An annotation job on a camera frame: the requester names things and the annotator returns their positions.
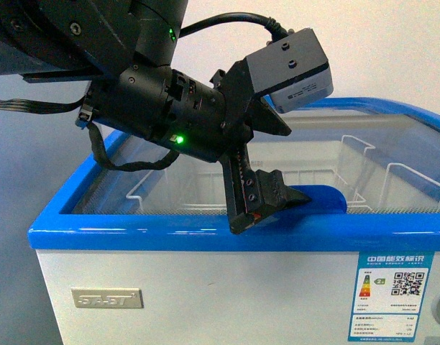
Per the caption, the silver SAST logo plate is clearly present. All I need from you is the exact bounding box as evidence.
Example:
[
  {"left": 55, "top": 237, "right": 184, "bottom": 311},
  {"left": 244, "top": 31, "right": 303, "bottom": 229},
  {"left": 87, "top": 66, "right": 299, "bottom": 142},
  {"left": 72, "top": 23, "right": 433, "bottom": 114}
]
[{"left": 71, "top": 287, "right": 144, "bottom": 309}]

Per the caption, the flat black ribbon cable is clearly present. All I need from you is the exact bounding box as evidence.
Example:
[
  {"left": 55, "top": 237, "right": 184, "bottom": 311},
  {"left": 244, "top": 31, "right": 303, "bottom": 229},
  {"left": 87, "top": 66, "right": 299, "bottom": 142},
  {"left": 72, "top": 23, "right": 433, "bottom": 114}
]
[{"left": 0, "top": 95, "right": 85, "bottom": 115}]

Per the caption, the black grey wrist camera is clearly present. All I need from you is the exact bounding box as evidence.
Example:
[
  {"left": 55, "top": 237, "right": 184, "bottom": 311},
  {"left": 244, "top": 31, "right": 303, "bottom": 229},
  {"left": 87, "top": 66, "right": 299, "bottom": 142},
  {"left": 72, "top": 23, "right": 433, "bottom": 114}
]
[{"left": 246, "top": 28, "right": 334, "bottom": 114}]

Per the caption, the white blue chest freezer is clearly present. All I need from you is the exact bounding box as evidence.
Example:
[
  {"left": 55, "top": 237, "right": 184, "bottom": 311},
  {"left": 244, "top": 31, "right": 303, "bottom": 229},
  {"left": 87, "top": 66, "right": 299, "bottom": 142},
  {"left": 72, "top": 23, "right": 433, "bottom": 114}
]
[{"left": 28, "top": 98, "right": 440, "bottom": 344}]

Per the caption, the black camera cable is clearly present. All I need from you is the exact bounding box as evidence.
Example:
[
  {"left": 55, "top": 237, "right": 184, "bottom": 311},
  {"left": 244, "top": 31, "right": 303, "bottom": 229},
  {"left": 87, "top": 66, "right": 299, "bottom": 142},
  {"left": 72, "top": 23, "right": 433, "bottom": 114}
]
[{"left": 177, "top": 11, "right": 290, "bottom": 46}]

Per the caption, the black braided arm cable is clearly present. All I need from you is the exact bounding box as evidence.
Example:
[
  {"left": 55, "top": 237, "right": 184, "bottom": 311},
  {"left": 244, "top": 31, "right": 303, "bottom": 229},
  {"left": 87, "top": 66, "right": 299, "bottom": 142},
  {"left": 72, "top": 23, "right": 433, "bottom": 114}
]
[{"left": 86, "top": 124, "right": 180, "bottom": 173}]

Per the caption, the blue energy label sticker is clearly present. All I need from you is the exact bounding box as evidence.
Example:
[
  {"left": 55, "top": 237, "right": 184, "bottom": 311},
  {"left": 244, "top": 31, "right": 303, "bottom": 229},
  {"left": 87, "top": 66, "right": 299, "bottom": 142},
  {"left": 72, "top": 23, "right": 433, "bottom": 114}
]
[{"left": 347, "top": 251, "right": 434, "bottom": 343}]

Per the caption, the white wire basket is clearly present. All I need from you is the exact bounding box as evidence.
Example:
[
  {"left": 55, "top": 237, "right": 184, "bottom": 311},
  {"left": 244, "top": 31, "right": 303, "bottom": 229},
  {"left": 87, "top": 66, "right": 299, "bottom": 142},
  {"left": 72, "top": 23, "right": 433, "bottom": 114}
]
[
  {"left": 377, "top": 162, "right": 440, "bottom": 213},
  {"left": 126, "top": 137, "right": 372, "bottom": 215}
]

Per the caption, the sliding glass freezer lid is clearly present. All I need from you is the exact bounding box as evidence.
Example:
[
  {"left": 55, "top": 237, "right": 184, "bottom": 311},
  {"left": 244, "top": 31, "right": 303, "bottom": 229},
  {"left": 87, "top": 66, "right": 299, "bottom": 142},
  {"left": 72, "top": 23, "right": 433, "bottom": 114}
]
[{"left": 73, "top": 109, "right": 440, "bottom": 215}]

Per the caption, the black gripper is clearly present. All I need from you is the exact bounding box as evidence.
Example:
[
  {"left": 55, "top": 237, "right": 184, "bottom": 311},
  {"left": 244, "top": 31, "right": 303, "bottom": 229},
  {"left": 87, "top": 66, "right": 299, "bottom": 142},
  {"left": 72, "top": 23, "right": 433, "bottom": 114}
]
[{"left": 217, "top": 60, "right": 312, "bottom": 234}]

